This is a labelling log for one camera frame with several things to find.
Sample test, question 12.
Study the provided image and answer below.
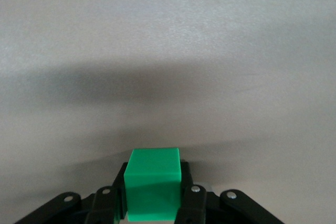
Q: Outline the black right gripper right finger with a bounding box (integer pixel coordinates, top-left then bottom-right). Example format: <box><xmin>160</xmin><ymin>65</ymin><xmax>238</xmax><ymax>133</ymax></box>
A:
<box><xmin>174</xmin><ymin>161</ymin><xmax>286</xmax><ymax>224</ymax></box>

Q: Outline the green cube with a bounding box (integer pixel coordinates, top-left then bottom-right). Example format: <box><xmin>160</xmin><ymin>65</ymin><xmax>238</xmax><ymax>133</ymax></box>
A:
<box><xmin>123</xmin><ymin>147</ymin><xmax>182</xmax><ymax>222</ymax></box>

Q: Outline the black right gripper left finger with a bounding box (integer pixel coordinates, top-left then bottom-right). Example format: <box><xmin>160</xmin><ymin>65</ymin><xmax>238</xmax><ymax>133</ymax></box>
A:
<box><xmin>15</xmin><ymin>162</ymin><xmax>132</xmax><ymax>224</ymax></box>

